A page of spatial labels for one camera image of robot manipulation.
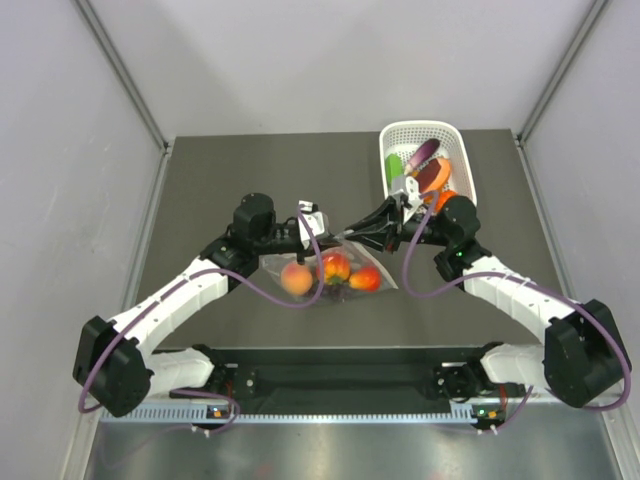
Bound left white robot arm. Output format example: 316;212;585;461
73;193;336;417

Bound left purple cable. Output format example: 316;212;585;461
77;207;325;414

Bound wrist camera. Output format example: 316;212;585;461
389;175;424;224
297;200;330;248

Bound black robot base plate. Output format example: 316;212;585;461
200;346;526;415

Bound red yellow fake mango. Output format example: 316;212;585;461
349;266;382;292

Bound dark purple fake grapes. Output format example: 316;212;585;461
316;283;356;305

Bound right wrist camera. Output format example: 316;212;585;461
389;175;424;224

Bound fake papaya half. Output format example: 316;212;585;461
414;157;452;193

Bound purple cable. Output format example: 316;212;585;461
77;207;325;414
401;189;633;413

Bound orange fake pumpkin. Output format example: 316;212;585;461
434;190;458;213

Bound white perforated plastic basket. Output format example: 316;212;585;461
379;120;477;205

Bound aluminium frame post left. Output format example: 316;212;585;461
69;0;174;151

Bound clear zip top bag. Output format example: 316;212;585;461
260;241;398;306

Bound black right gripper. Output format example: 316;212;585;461
346;198;453;255

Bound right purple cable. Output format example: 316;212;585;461
401;189;633;413

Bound aluminium frame post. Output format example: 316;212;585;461
69;0;174;151
514;0;614;146

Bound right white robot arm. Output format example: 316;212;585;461
344;195;632;411

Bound aluminium frame post right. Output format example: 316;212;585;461
514;0;614;146

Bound fake peach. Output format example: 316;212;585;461
280;262;314;296

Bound green fake vegetable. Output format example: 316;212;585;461
385;153;404;186

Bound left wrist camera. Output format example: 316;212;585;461
297;200;330;248

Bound grey slotted cable duct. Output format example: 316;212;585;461
99;402;506;425

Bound purple fake eggplant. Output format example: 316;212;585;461
404;138;440;175

